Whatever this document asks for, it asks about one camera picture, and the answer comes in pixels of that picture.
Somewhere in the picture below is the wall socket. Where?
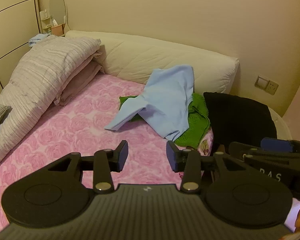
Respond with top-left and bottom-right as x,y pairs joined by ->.
265,79 -> 279,95

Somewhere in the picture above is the wall light switch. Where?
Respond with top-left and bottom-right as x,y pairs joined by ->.
254,74 -> 267,90

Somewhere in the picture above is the grey striped duvet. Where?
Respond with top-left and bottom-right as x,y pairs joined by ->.
0,35 -> 102,173

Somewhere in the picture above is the green knit garment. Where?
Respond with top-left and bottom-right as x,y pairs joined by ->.
119,93 -> 211,149

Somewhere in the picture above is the pink floral bed sheet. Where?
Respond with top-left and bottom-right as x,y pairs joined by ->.
0,74 -> 214,233

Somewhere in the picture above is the small blue cloth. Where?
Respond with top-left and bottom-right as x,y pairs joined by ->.
28,33 -> 50,48

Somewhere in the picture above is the white ornament stand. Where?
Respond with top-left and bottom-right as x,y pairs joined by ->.
39,9 -> 53,34

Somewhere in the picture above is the black garment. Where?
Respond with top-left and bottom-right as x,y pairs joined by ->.
203,92 -> 277,155

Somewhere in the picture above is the cream wardrobe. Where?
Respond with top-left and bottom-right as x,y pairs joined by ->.
0,0 -> 40,90

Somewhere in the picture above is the oval mirror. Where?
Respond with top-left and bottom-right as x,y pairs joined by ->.
49,0 -> 71,32

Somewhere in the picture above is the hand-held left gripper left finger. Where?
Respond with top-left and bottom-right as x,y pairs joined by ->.
47,140 -> 129,194

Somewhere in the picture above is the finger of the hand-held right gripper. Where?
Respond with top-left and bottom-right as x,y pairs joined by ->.
261,137 -> 300,154
229,142 -> 268,164

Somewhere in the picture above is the tissue box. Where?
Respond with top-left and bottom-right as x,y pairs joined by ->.
51,19 -> 66,36

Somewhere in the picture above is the pink folded blanket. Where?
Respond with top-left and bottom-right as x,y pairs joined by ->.
54,50 -> 105,106

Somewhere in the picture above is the light blue sweatshirt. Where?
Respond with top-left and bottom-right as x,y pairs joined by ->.
104,65 -> 195,141

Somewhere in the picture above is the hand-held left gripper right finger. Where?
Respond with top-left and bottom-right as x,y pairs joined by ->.
166,141 -> 245,193

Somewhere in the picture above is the cream padded headboard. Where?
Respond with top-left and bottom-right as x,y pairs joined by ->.
65,30 -> 293,140

